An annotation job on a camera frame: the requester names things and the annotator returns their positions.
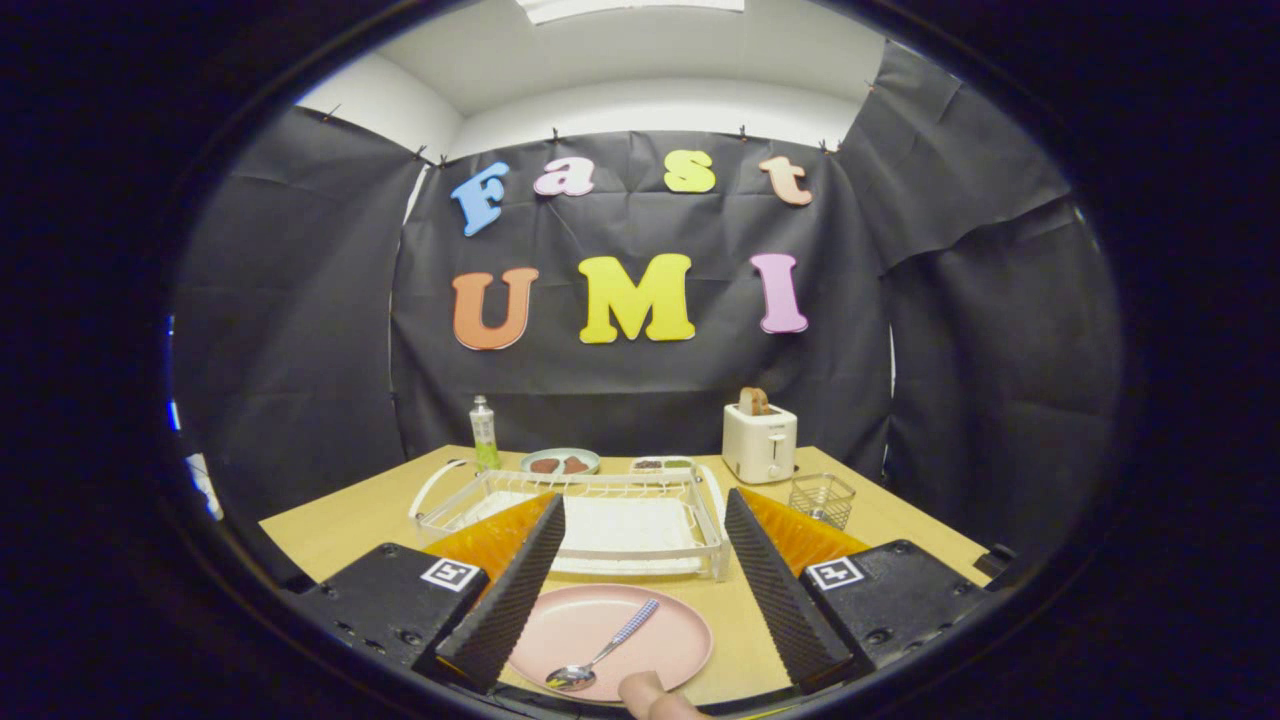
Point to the black chair back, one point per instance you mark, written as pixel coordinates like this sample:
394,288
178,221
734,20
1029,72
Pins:
997,562

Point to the black backdrop cloth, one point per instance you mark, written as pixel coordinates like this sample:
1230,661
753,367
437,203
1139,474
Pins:
640,390

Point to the brown bread slice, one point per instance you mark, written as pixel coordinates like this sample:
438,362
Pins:
753,401

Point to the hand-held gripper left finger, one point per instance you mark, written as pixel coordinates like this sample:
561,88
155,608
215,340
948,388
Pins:
515,590

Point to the cream toaster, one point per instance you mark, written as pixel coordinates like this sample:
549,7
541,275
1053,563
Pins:
758,445

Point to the ceiling light panel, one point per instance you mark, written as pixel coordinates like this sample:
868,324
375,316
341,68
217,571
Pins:
630,8

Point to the pink plate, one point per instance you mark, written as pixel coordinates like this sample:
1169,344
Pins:
670,640

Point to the white divided condiment tray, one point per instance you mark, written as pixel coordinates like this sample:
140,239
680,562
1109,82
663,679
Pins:
662,464

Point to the clear bottle with green liquid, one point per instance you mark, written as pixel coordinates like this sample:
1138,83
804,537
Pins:
485,440

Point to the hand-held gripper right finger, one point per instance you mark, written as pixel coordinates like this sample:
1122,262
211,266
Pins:
775,590

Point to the green plate with brown food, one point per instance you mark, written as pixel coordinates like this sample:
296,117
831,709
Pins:
560,464

